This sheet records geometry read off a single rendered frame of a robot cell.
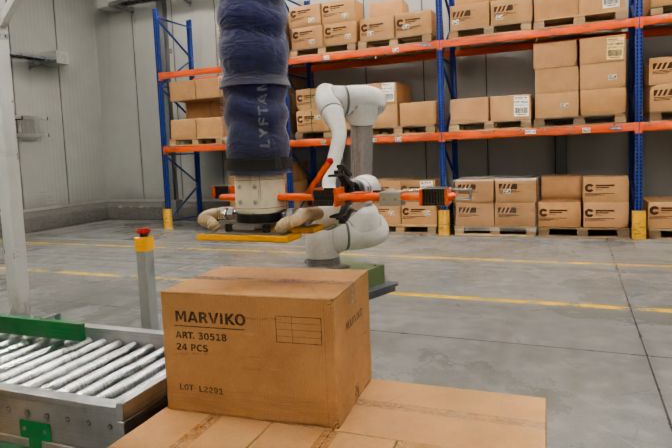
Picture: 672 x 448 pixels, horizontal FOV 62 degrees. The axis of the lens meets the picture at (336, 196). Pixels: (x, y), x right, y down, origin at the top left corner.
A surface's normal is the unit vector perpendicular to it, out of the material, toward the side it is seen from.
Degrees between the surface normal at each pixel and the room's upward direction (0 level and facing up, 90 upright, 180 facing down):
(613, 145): 90
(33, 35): 90
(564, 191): 92
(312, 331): 90
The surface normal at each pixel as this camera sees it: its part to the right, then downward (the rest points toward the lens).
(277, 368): -0.31, 0.09
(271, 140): 0.51, -0.14
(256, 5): 0.33, -0.24
